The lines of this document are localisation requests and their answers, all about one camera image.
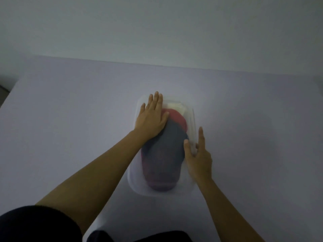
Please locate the person's left middle finger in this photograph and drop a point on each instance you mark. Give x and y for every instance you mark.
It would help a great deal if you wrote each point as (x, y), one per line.
(155, 102)

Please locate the person's left hand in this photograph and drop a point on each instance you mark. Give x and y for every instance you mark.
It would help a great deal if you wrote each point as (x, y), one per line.
(150, 122)

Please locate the red cap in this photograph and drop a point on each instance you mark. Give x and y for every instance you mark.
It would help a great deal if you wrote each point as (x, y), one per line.
(178, 119)

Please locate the black shirt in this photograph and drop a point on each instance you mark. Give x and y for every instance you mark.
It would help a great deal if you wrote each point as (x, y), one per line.
(37, 224)

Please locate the purple cap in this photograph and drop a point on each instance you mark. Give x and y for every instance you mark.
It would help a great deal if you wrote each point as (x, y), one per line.
(161, 186)

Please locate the person's right thumb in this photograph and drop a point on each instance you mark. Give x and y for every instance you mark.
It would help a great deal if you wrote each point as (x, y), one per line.
(187, 149)

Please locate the person's right hand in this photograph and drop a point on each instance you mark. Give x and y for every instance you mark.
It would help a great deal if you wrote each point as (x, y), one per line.
(199, 166)

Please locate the person's right forearm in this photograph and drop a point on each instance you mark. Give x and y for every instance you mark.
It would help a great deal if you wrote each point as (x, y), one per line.
(224, 211)

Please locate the white cap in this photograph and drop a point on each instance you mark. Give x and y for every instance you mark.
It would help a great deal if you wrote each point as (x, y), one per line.
(176, 107)

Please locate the person's left thumb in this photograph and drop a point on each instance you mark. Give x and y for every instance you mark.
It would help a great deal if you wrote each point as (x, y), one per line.
(165, 119)

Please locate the clear plastic storage box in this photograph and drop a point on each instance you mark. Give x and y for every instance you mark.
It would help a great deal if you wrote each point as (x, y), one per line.
(188, 183)

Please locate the person's left little finger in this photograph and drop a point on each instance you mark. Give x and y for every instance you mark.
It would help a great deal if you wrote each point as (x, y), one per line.
(143, 110)

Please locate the person's left forearm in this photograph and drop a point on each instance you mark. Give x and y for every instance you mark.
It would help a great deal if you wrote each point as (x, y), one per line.
(98, 176)

